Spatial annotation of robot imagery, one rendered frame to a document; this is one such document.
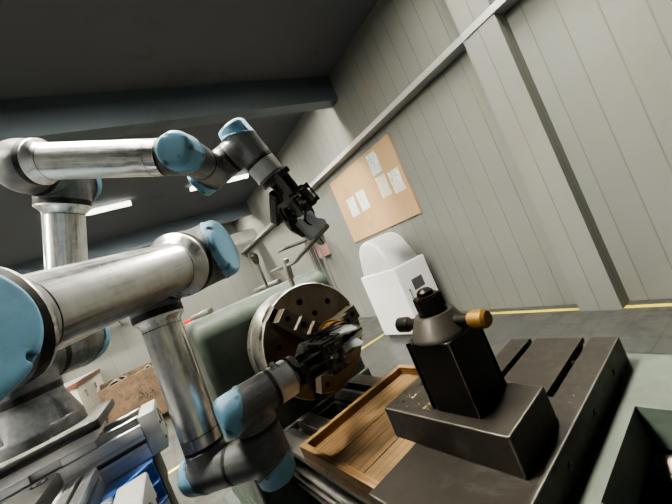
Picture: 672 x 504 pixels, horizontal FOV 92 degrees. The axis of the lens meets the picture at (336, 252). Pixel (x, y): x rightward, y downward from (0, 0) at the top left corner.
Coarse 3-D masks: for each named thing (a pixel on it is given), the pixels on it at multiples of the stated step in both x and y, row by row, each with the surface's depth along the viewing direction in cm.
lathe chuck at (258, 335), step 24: (288, 288) 95; (312, 288) 93; (264, 312) 87; (312, 312) 91; (336, 312) 95; (264, 336) 82; (288, 336) 86; (264, 360) 81; (312, 384) 86; (336, 384) 90
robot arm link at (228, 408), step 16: (240, 384) 61; (256, 384) 60; (272, 384) 61; (224, 400) 57; (240, 400) 57; (256, 400) 58; (272, 400) 60; (224, 416) 55; (240, 416) 56; (256, 416) 58; (272, 416) 60; (224, 432) 58; (240, 432) 57; (256, 432) 57
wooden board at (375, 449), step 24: (384, 384) 89; (408, 384) 85; (360, 408) 83; (384, 408) 78; (336, 432) 77; (360, 432) 72; (384, 432) 69; (312, 456) 69; (336, 456) 68; (360, 456) 64; (384, 456) 61; (336, 480) 63; (360, 480) 55
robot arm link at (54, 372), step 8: (64, 352) 73; (56, 360) 71; (64, 360) 73; (48, 368) 68; (56, 368) 71; (64, 368) 74; (40, 376) 66; (48, 376) 67; (56, 376) 69; (32, 384) 65; (40, 384) 66; (16, 392) 63; (24, 392) 64; (8, 400) 62
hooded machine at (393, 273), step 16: (384, 240) 398; (400, 240) 406; (368, 256) 402; (384, 256) 382; (400, 256) 391; (416, 256) 399; (368, 272) 413; (384, 272) 384; (400, 272) 374; (416, 272) 387; (368, 288) 417; (384, 288) 393; (400, 288) 371; (416, 288) 380; (432, 288) 394; (384, 304) 403; (400, 304) 380; (384, 320) 413; (400, 336) 405
